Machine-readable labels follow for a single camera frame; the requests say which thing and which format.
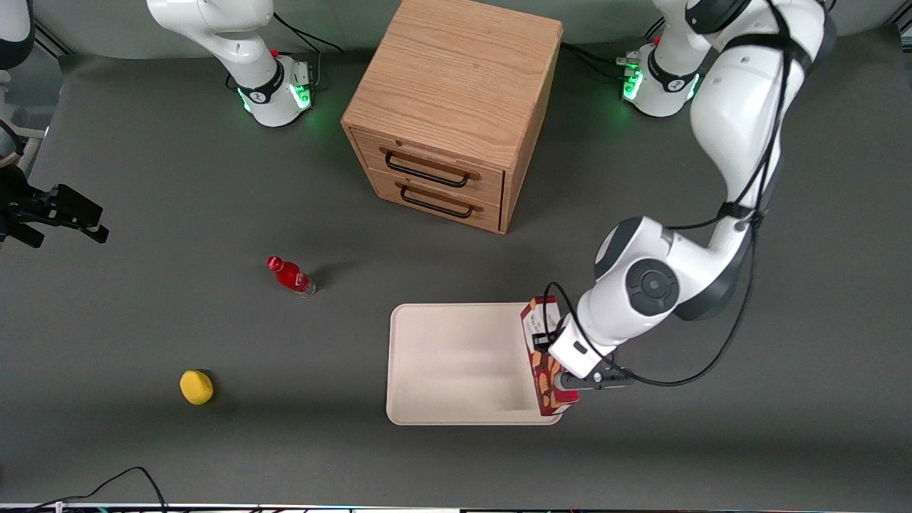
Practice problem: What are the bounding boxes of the black handle long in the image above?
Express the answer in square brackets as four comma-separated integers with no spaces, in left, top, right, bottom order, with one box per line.
[379,145,482,190]

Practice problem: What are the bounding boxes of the wooden drawer with notch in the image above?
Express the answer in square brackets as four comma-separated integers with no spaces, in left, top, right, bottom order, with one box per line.
[351,128,506,208]

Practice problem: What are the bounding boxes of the wooden drawer cabinet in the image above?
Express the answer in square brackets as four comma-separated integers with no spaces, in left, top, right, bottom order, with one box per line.
[341,0,564,235]

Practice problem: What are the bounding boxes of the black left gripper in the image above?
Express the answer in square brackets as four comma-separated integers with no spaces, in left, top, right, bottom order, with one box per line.
[530,328,636,392]

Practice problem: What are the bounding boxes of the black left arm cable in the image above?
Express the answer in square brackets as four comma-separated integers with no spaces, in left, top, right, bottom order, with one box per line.
[543,0,795,388]

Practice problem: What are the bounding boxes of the beige plastic tray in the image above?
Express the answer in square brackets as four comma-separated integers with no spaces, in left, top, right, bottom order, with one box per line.
[385,302,564,427]

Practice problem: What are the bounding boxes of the yellow lemon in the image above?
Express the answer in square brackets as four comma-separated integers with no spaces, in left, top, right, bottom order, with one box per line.
[179,369,214,406]

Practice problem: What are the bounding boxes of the black left base cables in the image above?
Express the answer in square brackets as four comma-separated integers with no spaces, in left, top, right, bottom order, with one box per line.
[561,21,667,83]

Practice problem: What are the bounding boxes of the red soda bottle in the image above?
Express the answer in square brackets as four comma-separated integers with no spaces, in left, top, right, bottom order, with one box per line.
[266,255,316,298]

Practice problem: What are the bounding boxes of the black base cables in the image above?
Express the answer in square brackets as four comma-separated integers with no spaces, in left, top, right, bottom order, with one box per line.
[561,21,667,83]
[273,11,344,92]

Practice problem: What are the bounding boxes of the red cookie box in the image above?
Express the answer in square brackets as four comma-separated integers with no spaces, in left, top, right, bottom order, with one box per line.
[519,295,580,418]

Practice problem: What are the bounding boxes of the black right base cables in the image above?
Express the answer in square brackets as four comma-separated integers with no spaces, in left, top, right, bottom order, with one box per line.
[273,11,344,92]

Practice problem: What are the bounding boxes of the black loose table cable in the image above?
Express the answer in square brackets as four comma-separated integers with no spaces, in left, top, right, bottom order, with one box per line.
[28,466,169,513]

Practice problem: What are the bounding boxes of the wooden drawer without notch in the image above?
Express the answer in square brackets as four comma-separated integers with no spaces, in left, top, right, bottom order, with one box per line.
[369,170,503,234]

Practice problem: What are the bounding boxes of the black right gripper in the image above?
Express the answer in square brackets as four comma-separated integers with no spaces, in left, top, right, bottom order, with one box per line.
[0,166,110,249]

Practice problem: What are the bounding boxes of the black handle short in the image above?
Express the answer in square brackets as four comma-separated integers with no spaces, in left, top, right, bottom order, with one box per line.
[395,182,485,219]

